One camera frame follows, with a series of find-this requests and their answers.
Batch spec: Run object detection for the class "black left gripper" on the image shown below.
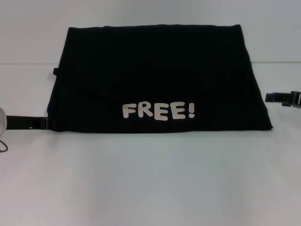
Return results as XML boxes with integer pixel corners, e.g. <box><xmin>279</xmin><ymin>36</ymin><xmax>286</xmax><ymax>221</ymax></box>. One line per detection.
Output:
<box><xmin>6</xmin><ymin>115</ymin><xmax>50</xmax><ymax>131</ymax></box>

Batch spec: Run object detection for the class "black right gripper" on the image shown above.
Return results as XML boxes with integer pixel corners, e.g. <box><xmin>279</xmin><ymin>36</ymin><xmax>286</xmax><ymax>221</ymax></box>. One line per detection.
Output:
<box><xmin>265</xmin><ymin>90</ymin><xmax>301</xmax><ymax>107</ymax></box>

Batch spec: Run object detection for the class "black t-shirt with white print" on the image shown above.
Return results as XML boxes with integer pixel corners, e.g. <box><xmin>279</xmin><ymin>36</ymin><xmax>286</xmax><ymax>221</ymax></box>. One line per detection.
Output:
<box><xmin>46</xmin><ymin>23</ymin><xmax>274</xmax><ymax>135</ymax></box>

